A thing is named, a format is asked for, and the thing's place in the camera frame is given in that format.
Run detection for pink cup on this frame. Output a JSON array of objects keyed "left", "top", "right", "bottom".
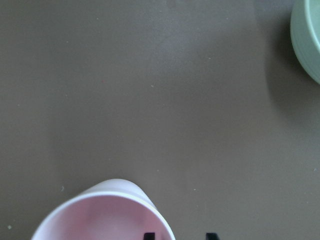
[{"left": 31, "top": 178, "right": 175, "bottom": 240}]

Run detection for green bowl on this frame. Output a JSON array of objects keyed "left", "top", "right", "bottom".
[{"left": 290, "top": 0, "right": 320, "bottom": 83}]

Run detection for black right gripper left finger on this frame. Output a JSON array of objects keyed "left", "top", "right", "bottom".
[{"left": 143, "top": 232, "right": 155, "bottom": 240}]

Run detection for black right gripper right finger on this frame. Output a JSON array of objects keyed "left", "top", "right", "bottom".
[{"left": 205, "top": 232, "right": 219, "bottom": 240}]

